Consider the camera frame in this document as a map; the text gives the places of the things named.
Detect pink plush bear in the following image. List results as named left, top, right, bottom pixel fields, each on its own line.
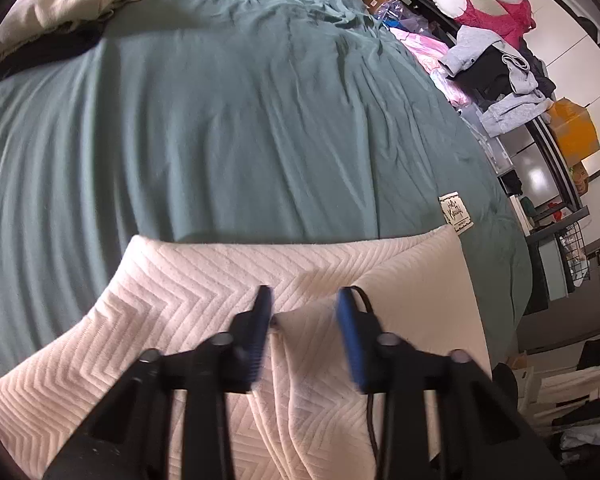
left=397, top=0, right=538, bottom=51

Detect black garment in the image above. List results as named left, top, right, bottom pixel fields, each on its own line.
left=457, top=49, right=512, bottom=107

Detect folded cream garment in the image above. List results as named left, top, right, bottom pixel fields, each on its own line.
left=0, top=0, right=143, bottom=77

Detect white wardrobe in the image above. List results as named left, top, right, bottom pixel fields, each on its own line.
left=510, top=0, right=600, bottom=176

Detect black wire basket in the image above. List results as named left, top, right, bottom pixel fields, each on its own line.
left=557, top=220, right=590, bottom=291

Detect brown cardboard box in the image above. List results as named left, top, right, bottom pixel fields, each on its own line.
left=567, top=160, right=592, bottom=196

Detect teal duvet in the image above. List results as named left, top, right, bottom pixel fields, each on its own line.
left=0, top=0, right=536, bottom=391

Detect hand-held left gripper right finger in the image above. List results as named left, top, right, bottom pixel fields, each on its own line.
left=335, top=286, right=566, bottom=480

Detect pink cloth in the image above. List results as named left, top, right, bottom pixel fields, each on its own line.
left=392, top=27, right=470, bottom=108

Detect clear plastic storage box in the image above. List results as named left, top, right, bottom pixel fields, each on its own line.
left=467, top=105, right=512, bottom=178

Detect orange box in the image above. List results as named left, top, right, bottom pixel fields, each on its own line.
left=549, top=98, right=600, bottom=167

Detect cream chevron quilted pants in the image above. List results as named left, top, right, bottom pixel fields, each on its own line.
left=0, top=224, right=495, bottom=480

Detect dark cloth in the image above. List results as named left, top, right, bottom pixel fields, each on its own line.
left=0, top=22, right=106, bottom=92

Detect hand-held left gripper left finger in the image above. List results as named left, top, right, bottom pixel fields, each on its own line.
left=42, top=285, right=273, bottom=480

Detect clear plastic bag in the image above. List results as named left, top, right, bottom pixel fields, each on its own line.
left=374, top=0, right=423, bottom=36

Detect white printed duvet label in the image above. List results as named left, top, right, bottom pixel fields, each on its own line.
left=438, top=190, right=474, bottom=235

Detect black metal rack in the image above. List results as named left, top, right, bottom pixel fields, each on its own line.
left=330, top=0, right=591, bottom=241

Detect black cable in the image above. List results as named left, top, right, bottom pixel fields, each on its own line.
left=352, top=286, right=383, bottom=480

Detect dark jacket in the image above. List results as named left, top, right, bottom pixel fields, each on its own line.
left=519, top=40, right=557, bottom=98

